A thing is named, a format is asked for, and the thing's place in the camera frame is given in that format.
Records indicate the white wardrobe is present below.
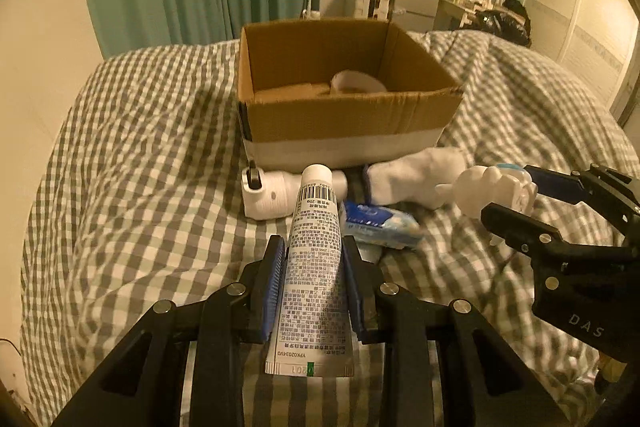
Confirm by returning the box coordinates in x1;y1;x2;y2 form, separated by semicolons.
520;0;630;110

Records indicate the cardboard box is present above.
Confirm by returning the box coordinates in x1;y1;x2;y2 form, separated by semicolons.
236;19;465;172

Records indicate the white tape roll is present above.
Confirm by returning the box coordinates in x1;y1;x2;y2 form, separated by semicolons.
329;70;387;94

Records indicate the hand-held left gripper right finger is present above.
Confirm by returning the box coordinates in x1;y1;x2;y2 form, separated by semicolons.
341;237;573;427

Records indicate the white appliance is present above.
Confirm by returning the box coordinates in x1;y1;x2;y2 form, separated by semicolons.
344;0;393;20

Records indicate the checkered blanket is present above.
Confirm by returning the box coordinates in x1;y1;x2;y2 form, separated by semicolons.
20;28;629;427

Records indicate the white cream tube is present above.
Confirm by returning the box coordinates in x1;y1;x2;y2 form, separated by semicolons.
263;164;358;379

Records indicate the white sheep figurine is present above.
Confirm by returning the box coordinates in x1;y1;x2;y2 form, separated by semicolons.
436;163;539;220

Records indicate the blue tissue packet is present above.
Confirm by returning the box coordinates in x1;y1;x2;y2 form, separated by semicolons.
340;200;425;250

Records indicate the dressing table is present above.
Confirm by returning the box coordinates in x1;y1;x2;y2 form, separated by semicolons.
434;0;482;32

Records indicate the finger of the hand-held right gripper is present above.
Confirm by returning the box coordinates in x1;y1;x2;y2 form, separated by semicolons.
480;202;568;260
523;165;601;202

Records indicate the black bag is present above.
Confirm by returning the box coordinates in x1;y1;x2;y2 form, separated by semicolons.
470;0;532;48

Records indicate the small grey refrigerator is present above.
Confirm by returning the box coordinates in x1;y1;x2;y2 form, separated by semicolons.
390;0;444;34

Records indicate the white sock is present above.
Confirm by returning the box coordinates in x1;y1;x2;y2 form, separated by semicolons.
363;147;468;208

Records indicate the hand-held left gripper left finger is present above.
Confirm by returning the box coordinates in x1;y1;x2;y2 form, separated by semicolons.
49;235;287;427

